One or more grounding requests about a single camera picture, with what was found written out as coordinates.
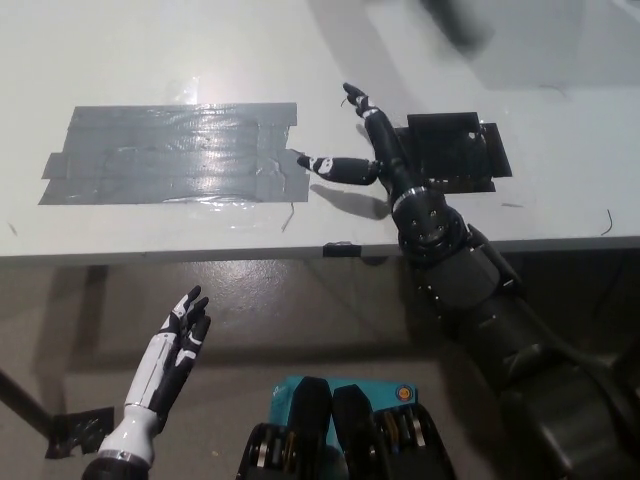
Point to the black robot torso teal top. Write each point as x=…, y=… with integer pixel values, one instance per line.
x=310, y=430

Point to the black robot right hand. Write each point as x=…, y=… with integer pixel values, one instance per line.
x=382, y=140

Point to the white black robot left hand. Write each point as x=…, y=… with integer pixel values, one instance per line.
x=150, y=385

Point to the grey duct tape patch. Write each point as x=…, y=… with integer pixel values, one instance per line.
x=170, y=155

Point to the dark diagonal table leg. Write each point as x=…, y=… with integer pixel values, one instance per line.
x=25, y=405

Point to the small black tape strip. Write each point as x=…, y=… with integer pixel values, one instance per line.
x=341, y=249

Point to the black tape patch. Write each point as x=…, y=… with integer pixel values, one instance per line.
x=445, y=145

